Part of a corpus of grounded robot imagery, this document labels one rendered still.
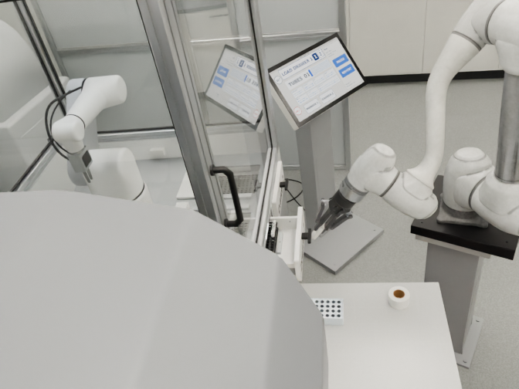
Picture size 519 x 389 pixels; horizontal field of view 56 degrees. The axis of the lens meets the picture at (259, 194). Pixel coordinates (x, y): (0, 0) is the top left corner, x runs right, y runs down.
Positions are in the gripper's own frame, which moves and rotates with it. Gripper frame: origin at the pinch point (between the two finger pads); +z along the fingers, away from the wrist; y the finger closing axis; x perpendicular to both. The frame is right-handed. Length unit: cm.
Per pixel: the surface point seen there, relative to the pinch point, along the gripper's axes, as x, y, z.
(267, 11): -167, 41, -2
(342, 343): 35.7, -15.8, 9.5
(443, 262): -15, -59, 0
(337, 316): 26.9, -12.9, 8.0
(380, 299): 17.5, -26.7, 1.9
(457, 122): -218, -134, 20
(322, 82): -92, 7, -11
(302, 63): -94, 19, -14
